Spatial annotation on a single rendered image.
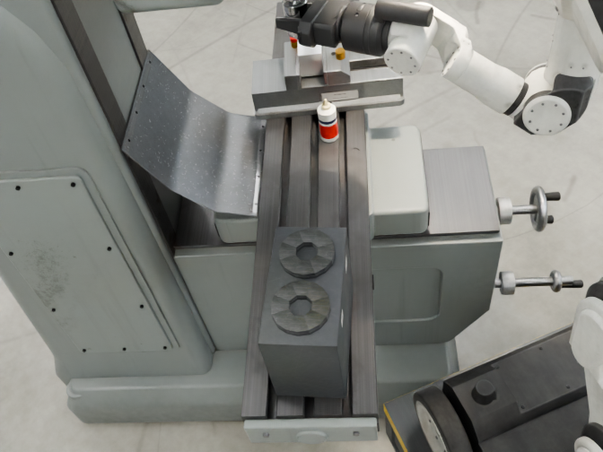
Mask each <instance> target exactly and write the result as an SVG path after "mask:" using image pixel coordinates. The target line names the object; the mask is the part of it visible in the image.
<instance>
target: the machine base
mask: <svg viewBox="0 0 603 452"><path fill-rule="evenodd" d="M246 356H247V350H231V351H215V353H214V356H213V364H212V368H211V369H210V370H209V371H208V372H207V373H206V374H204V375H186V376H154V377H122V378H71V380H70V382H69V384H68V385H67V388H66V393H67V395H68V398H67V403H66V404H67V407H68V409H69V410H70V411H71V412H72V413H73V414H74V415H75V416H76V417H77V418H78V419H79V420H80V421H81V422H84V423H121V422H209V421H242V419H241V408H242V397H243V388H244V377H245V367H246ZM376 365H377V385H378V405H379V418H385V412H384V406H383V404H385V403H387V402H389V401H391V400H393V399H396V398H398V397H400V396H403V395H405V394H408V393H410V392H412V391H415V390H417V388H421V387H424V386H427V385H429V384H431V383H433V382H435V381H437V380H439V379H442V378H445V377H448V376H449V375H451V374H454V373H456V372H458V371H459V361H458V354H457V346H456V339H455V338H453V339H452V340H451V341H449V342H446V343H428V344H401V345H376Z"/></svg>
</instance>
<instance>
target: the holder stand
mask: <svg viewBox="0 0 603 452"><path fill-rule="evenodd" d="M353 294H354V286H353V277H352V269H351V260H350V252H349V244H348V236H347V229H346V228H319V227H277V228H276V229H275V238H274V245H273V250H272V256H271V262H270V267H269V273H268V278H267V289H266V295H265V301H264V307H263V312H262V318H261V324H260V329H259V335H258V346H259V349H260V351H261V354H262V356H263V359H264V362H265V364H266V366H267V371H268V374H269V377H270V378H271V381H272V384H273V387H274V389H275V393H276V394H277V395H278V396H310V397H329V398H346V392H347V378H348V364H349V350H350V336H351V322H352V308H353Z"/></svg>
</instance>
